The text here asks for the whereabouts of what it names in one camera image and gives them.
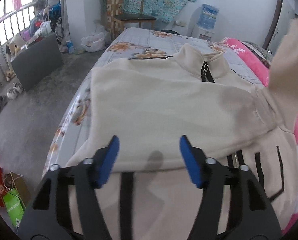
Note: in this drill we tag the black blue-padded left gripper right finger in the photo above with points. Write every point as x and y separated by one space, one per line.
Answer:
251 215

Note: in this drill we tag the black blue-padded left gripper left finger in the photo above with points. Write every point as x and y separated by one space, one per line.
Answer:
48 214

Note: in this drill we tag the cream fleece jacket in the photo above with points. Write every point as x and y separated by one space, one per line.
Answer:
150 103

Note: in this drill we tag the green paper bag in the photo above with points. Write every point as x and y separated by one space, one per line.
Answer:
13 204

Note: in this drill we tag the brown paper bag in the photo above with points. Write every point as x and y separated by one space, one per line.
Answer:
15 184

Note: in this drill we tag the pink floral quilt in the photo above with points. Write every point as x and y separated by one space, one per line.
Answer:
254 62

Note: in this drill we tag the dark grey shoes pair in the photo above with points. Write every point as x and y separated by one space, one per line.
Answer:
3 102

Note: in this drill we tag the white sneakers pair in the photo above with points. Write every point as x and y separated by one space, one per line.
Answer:
15 91

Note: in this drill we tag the dark grey board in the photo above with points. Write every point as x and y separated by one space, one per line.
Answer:
38 61

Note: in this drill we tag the grey knitted blanket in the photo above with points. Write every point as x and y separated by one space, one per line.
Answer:
260 53

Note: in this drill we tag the white plastic bag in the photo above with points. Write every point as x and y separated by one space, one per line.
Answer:
93 43

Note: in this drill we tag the bed with floral sheet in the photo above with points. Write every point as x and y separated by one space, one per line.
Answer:
74 127

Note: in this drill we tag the water dispenser with blue bottle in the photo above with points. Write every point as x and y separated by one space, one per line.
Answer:
203 29

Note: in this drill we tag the metal window railing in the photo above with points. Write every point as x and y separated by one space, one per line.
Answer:
11 24

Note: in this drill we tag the wooden chair black seat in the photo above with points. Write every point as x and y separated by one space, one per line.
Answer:
118 17

